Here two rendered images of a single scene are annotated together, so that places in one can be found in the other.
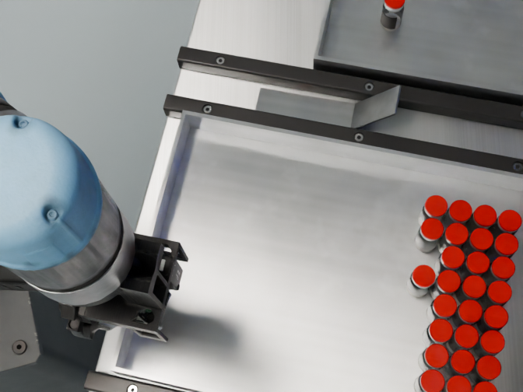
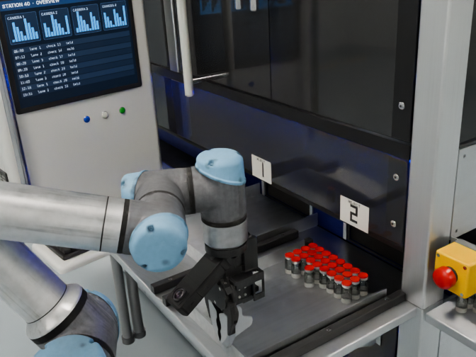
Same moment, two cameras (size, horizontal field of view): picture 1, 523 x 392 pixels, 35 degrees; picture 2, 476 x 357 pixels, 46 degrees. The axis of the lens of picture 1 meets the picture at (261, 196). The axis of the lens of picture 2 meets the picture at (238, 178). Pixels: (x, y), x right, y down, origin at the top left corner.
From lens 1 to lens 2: 85 cm
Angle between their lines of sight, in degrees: 57
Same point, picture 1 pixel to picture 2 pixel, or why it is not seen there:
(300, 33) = (187, 264)
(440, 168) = (277, 256)
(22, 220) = (235, 155)
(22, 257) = (239, 172)
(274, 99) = not seen: hidden behind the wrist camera
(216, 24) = (154, 279)
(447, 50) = not seen: hidden behind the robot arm
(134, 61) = not seen: outside the picture
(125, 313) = (248, 274)
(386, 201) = (271, 276)
